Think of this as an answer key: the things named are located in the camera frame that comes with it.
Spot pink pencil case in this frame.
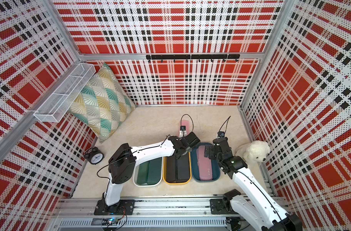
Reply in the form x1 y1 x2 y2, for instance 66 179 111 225
197 145 213 181
179 119 192 134

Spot black pencil case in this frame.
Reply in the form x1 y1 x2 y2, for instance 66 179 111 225
176 154 190 183
165 156 177 183

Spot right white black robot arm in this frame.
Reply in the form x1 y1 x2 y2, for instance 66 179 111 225
204 137 303 231

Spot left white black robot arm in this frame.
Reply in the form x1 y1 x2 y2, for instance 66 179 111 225
94 132 200 216

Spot teal storage tray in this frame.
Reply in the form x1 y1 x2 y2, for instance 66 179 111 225
190 142 221 183

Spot yellow storage tray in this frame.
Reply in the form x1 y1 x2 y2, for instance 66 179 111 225
163 153 192 185

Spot white storage tray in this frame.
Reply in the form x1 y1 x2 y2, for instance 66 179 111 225
133 157 163 187

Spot white plush seal toy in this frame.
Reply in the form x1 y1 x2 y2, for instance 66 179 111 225
235 140 271 165

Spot black alarm clock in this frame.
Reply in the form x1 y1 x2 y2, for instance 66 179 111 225
83 147 105 165

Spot patterned throw pillow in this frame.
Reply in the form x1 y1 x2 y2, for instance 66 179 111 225
69 64 136 143

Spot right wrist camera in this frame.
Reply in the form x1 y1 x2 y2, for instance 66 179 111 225
217 131 226 138

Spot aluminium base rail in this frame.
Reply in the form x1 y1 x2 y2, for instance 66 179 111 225
53 194 230 218

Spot black hook rail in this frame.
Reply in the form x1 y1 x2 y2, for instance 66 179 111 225
146 54 241 61

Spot white wire mesh shelf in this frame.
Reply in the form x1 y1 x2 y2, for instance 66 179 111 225
34 63 95 123

